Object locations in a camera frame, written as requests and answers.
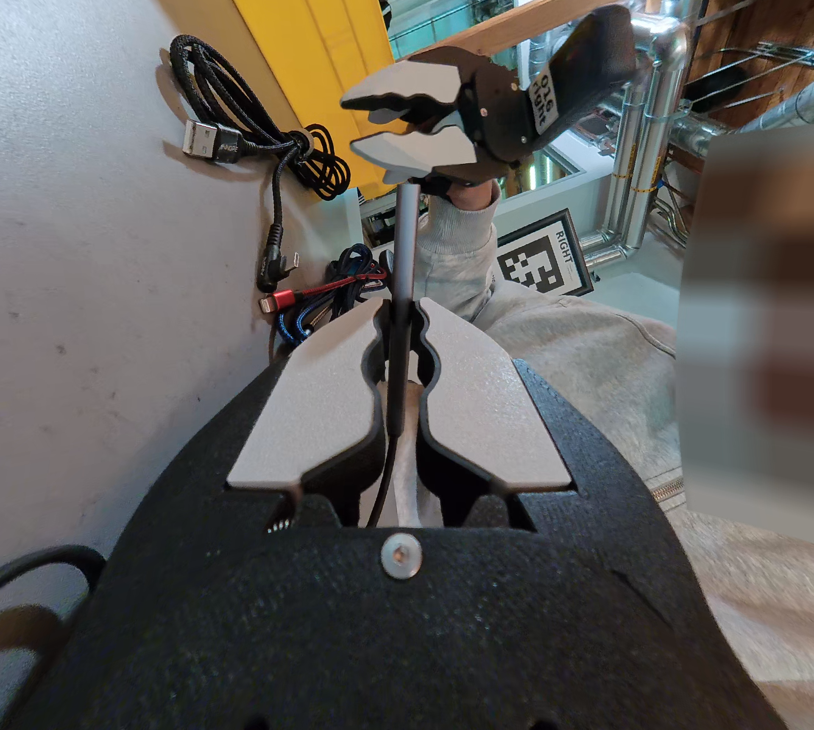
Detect grey sweatshirt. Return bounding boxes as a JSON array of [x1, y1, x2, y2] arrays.
[[483, 281, 814, 730]]

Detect black braided usb cable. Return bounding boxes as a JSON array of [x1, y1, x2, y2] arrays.
[[168, 33, 352, 293]]

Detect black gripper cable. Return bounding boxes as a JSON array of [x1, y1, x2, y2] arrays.
[[0, 544, 106, 591]]

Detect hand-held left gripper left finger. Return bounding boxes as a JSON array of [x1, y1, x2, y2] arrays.
[[226, 296, 392, 492]]

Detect thin black hub cable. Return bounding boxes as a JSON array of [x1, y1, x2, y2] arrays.
[[364, 432, 401, 529]]

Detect framed black white marker sign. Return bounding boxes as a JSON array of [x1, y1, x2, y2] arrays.
[[496, 207, 595, 298]]

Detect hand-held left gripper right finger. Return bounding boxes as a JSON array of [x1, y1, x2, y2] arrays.
[[413, 298, 574, 492]]

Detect white desk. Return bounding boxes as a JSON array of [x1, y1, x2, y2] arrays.
[[0, 0, 395, 566]]

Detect person's right hand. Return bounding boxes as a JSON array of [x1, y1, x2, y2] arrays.
[[445, 178, 500, 212]]

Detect yellow folding panel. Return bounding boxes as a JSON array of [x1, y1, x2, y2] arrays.
[[187, 0, 408, 200]]

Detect silver duct pipes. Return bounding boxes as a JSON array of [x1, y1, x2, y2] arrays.
[[579, 0, 694, 263]]

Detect person's right forearm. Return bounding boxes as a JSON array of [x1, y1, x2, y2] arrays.
[[416, 196, 500, 324]]

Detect grey usb hub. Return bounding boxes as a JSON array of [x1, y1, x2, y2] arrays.
[[385, 183, 424, 438]]

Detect red braided cable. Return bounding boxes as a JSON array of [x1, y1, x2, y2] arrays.
[[257, 275, 389, 314]]

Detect blue braided cable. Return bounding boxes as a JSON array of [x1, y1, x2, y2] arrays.
[[273, 243, 385, 344]]

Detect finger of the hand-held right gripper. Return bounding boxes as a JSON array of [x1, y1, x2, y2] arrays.
[[350, 110, 481, 185], [339, 46, 481, 125]]

